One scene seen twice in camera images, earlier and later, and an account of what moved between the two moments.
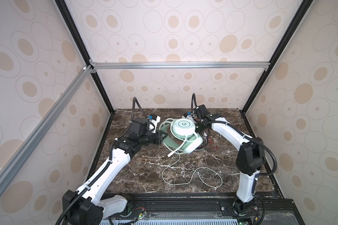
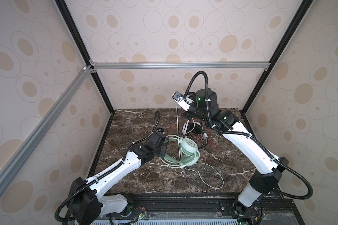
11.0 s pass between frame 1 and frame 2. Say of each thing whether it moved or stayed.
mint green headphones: moved
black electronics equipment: stayed
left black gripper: moved
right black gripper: moved
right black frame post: stayed
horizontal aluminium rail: stayed
